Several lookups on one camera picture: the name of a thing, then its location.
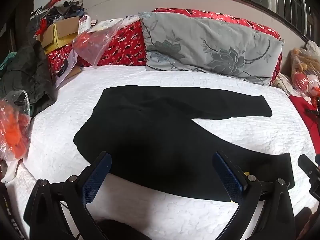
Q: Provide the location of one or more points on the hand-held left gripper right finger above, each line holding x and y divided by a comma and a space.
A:
228, 177

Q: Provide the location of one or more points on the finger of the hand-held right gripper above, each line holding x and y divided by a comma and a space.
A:
307, 166

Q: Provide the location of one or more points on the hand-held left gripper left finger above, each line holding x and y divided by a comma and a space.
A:
96, 177

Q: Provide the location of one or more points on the black pants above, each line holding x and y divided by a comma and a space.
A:
162, 135

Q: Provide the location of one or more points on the plain red cloth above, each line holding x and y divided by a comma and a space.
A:
307, 122

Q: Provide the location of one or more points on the white quilted bed cover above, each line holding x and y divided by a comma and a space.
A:
75, 105

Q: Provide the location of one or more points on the bag of stuffed toys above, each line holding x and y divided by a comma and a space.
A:
303, 72

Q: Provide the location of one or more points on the orange plastic bag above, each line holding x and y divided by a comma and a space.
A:
12, 130

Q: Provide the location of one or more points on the white paper sheet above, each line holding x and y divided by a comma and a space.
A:
71, 60

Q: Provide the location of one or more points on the dark green jacket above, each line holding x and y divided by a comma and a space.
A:
27, 75

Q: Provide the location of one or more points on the clear plastic bag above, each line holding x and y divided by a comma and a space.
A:
92, 45

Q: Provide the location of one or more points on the grey floral pillow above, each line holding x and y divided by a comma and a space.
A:
200, 47

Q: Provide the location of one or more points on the red floral bedding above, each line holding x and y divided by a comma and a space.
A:
125, 45

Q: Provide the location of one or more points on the teal cloth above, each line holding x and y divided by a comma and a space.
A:
6, 61

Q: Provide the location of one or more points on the cardboard box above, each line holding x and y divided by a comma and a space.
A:
62, 31

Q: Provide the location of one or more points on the white bottle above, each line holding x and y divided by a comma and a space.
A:
84, 23

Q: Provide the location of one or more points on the barred window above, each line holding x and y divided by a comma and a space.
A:
282, 0

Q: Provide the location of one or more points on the pile of clothes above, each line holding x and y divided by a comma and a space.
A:
63, 6

